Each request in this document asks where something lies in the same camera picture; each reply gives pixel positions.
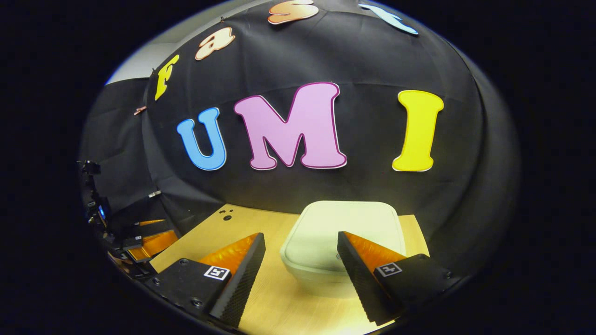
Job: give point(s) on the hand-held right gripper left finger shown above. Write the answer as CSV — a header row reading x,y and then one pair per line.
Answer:
x,y
242,288

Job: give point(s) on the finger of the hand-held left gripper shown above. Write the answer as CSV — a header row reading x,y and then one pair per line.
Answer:
x,y
153,244
149,227

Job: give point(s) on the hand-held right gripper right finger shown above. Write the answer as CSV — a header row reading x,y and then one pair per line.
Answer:
x,y
361,284

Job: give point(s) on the green desktop garbage bin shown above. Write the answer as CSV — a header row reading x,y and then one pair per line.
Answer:
x,y
326,228

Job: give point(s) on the wooden desktop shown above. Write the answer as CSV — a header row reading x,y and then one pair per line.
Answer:
x,y
274,298

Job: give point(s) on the small silver clip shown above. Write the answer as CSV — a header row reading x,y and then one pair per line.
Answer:
x,y
154,193

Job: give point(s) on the small copper clip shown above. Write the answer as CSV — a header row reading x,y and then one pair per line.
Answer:
x,y
139,110

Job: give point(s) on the black backdrop cloth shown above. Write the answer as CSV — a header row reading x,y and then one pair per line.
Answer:
x,y
326,60

